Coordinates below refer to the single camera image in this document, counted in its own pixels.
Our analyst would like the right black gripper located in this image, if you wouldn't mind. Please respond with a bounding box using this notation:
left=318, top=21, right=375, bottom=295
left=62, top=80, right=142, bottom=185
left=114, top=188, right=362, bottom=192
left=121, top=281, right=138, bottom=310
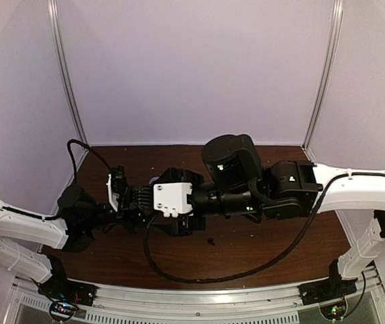
left=151, top=165, right=260, bottom=236

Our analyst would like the purple earbud charging case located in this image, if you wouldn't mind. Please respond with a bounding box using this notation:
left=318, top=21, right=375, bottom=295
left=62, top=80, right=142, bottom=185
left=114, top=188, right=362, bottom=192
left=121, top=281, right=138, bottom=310
left=149, top=176, right=160, bottom=184

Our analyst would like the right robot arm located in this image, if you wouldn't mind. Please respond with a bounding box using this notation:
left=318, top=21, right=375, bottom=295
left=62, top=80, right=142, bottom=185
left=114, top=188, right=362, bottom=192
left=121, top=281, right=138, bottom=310
left=152, top=134, right=385, bottom=298

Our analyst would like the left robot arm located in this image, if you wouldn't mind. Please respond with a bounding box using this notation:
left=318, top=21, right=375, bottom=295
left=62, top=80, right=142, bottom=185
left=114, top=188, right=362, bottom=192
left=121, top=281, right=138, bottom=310
left=0, top=184, right=154, bottom=304

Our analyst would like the black earbud centre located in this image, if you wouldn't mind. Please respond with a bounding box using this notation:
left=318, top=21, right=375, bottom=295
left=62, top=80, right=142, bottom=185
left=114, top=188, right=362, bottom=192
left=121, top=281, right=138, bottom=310
left=207, top=238, right=216, bottom=246

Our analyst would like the right black cable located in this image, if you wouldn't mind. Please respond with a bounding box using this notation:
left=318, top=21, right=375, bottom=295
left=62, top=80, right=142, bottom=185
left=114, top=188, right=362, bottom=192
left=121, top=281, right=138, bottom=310
left=143, top=170, right=385, bottom=284

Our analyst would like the black cable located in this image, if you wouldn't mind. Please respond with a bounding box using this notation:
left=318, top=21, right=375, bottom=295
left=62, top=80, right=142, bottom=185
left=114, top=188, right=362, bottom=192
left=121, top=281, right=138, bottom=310
left=143, top=170, right=385, bottom=284
left=0, top=138, right=114, bottom=220

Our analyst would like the left black cable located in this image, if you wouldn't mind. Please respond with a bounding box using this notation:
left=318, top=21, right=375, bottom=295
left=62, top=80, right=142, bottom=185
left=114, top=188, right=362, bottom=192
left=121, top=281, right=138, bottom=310
left=0, top=138, right=114, bottom=220

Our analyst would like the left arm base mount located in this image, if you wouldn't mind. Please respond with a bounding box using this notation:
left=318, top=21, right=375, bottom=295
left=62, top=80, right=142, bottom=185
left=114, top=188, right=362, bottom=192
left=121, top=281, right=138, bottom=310
left=34, top=281, right=96, bottom=322

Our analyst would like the aluminium front rail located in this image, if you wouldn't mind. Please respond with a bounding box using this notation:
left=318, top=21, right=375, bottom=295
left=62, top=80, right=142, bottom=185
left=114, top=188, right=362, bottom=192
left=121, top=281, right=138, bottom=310
left=0, top=266, right=385, bottom=323

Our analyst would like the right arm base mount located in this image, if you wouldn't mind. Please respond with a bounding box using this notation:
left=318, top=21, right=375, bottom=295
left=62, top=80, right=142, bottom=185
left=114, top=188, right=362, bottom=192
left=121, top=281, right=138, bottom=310
left=298, top=278, right=357, bottom=322

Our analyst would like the left aluminium post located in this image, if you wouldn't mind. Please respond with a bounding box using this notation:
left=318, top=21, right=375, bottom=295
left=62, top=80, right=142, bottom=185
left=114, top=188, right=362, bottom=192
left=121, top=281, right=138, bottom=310
left=47, top=0, right=88, bottom=144

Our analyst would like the aluminium post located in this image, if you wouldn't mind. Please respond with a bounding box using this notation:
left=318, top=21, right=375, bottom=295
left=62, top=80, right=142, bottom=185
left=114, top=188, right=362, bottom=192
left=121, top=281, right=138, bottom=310
left=302, top=0, right=344, bottom=152
left=47, top=0, right=88, bottom=144

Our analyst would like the right aluminium post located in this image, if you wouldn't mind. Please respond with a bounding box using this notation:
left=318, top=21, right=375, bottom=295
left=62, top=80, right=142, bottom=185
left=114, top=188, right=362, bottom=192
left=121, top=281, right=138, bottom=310
left=302, top=0, right=344, bottom=152

